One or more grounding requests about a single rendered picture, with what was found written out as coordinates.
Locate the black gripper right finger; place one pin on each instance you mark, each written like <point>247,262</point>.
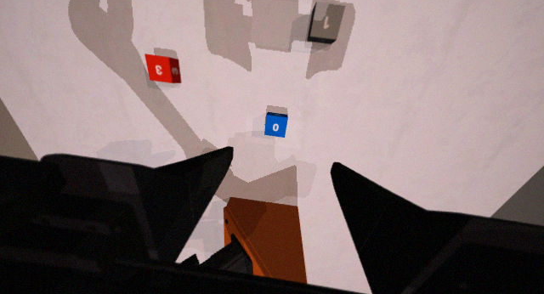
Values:
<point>400,244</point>

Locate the blue block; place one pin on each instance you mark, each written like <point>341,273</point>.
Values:
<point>276,124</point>

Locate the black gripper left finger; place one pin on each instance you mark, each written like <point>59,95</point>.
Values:
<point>168,201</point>

